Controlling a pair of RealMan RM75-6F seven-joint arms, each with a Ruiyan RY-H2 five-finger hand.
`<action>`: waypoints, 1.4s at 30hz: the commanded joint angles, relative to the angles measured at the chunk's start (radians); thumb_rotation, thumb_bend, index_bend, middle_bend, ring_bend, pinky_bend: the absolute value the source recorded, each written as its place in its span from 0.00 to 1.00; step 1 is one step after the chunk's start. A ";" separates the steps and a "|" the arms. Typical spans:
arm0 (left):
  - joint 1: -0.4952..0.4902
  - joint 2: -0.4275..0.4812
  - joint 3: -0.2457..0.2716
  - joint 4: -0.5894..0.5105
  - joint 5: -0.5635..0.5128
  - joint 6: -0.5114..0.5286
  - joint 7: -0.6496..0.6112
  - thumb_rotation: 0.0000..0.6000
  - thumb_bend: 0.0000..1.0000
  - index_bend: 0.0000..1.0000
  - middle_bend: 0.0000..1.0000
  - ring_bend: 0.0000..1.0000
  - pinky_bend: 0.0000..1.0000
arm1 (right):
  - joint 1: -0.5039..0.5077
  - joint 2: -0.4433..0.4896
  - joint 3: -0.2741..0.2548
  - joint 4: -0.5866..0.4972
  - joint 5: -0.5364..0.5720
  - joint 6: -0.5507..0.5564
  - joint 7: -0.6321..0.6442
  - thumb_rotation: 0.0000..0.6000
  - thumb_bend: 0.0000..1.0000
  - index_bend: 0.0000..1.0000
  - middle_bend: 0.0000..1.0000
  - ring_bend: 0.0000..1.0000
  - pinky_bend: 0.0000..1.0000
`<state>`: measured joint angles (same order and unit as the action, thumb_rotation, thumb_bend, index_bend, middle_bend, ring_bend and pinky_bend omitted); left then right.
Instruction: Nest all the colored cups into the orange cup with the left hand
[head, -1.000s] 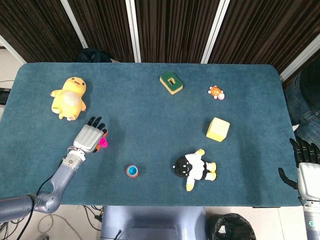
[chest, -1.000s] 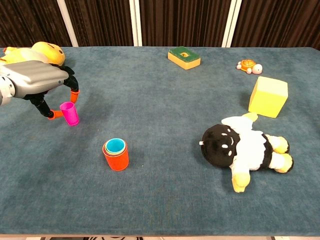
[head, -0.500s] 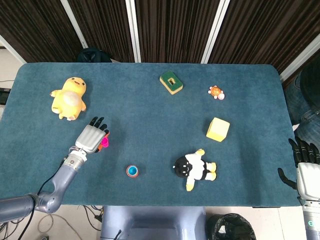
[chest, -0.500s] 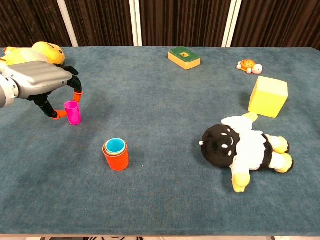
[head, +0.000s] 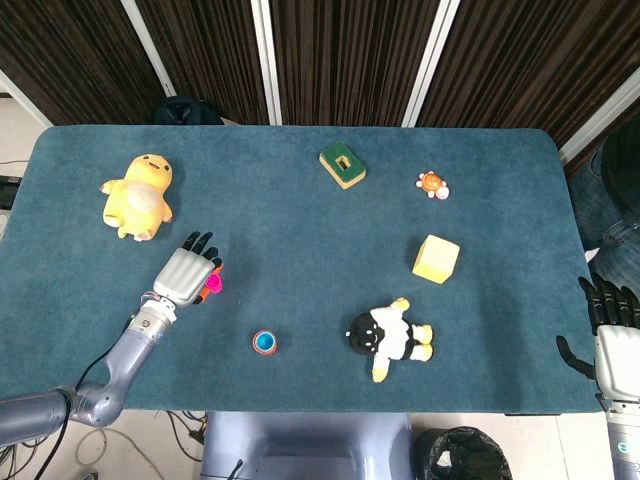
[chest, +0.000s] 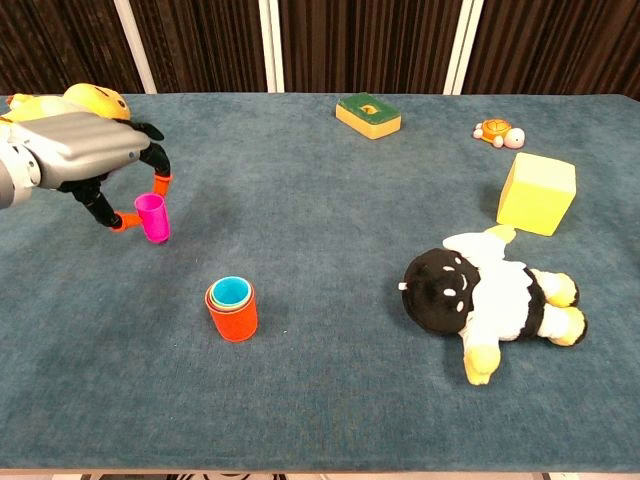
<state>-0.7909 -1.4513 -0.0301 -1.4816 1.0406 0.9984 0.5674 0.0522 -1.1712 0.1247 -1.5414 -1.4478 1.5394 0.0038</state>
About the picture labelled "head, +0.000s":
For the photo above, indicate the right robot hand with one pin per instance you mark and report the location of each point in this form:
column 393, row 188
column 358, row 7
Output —
column 620, row 350

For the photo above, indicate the black chair back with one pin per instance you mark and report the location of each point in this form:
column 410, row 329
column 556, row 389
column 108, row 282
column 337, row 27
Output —
column 187, row 112

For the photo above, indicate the teal table mat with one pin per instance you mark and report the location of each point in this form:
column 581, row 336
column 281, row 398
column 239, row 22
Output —
column 310, row 240

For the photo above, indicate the pink plastic cup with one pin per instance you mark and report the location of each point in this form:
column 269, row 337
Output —
column 215, row 284

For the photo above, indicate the yellow duck plush toy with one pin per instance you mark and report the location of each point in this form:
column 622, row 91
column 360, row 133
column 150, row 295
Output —
column 137, row 197

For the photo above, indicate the black and white plush doll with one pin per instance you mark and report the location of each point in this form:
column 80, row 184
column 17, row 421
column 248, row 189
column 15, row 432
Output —
column 390, row 335

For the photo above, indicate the person in blue jeans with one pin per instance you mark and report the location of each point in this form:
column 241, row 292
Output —
column 615, row 200

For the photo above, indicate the black floor device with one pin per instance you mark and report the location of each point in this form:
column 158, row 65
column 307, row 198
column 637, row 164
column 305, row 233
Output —
column 7, row 192

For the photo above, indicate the light blue plastic cup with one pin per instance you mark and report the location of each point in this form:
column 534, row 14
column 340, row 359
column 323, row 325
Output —
column 265, row 341

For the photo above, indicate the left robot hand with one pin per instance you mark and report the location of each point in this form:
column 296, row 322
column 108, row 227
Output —
column 182, row 275

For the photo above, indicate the green and yellow sponge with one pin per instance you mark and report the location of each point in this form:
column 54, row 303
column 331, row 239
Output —
column 345, row 167

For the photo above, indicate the black trash bin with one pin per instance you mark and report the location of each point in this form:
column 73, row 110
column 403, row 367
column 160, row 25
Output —
column 460, row 455

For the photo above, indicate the orange plastic cup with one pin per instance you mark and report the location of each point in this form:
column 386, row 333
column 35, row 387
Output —
column 265, row 352

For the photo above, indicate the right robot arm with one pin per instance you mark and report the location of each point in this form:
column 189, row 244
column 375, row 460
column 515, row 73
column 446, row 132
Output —
column 625, row 440

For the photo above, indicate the orange turtle toy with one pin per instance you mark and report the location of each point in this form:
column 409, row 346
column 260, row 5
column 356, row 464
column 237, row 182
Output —
column 431, row 183

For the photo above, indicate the yellow foam cube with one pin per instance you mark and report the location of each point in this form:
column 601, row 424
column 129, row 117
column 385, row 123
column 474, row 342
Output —
column 436, row 260

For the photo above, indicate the blue-grey robot torso base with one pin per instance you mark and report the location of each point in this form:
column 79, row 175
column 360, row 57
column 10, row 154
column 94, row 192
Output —
column 305, row 445

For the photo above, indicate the white partition post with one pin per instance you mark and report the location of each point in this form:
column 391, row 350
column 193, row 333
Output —
column 147, row 47
column 430, row 65
column 600, row 117
column 25, row 97
column 267, row 65

